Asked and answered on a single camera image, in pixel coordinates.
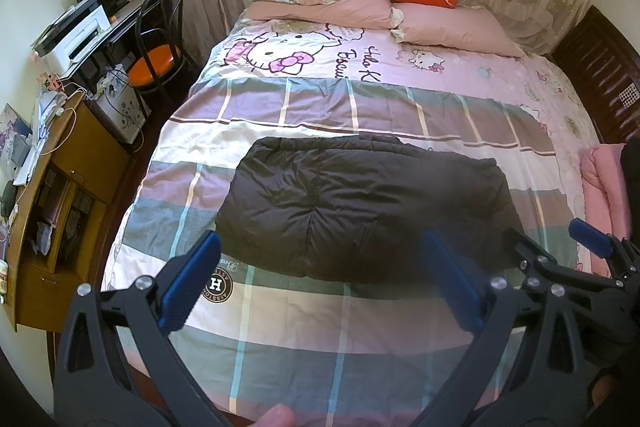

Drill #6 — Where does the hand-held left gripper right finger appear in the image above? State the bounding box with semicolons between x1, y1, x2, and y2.
412;231;596;427

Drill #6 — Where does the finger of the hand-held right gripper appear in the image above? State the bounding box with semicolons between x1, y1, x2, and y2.
570;218;627;269
507;227;557;276

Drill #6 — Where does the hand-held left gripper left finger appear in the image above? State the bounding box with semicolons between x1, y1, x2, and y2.
52;231;236;427

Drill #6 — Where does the dark brown puffer jacket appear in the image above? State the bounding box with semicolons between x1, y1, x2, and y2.
216;136;526;285

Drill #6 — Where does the person's left hand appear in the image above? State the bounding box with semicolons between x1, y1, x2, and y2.
252;403;297;427

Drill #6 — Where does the pink folded blanket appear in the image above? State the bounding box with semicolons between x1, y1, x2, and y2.
580;144;634;240

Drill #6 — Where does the dark cloth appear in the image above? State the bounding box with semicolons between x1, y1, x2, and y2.
619;141;640;239

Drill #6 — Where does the plaid quilt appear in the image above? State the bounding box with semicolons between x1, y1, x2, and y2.
97;74;601;427

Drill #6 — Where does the wooden cabinet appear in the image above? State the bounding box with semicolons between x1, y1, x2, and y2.
6;88;135;334

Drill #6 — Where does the dark wooden headboard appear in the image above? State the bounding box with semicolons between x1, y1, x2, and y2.
547;5;640;146

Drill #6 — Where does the white floral computer tower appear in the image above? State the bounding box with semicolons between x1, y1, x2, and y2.
94;66;149;146

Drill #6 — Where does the small jar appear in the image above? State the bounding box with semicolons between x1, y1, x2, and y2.
0;259;14;306

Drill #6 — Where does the stack of white papers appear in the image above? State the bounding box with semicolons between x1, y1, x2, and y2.
12;91;57;186

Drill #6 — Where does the black chair with orange seat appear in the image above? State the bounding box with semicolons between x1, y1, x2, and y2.
126;0;200;108

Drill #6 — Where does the illustrated picture book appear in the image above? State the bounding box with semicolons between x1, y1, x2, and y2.
0;103;32;168

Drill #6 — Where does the pink pillow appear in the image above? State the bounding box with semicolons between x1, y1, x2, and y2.
244;0;402;30
391;2;527;58

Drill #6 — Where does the pink cartoon bedsheet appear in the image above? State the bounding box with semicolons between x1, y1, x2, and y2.
192;4;601;275

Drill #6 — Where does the white printer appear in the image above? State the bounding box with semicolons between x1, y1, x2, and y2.
32;0;112;74

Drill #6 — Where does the grey desk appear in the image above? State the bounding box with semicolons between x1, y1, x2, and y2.
64;0;157;90

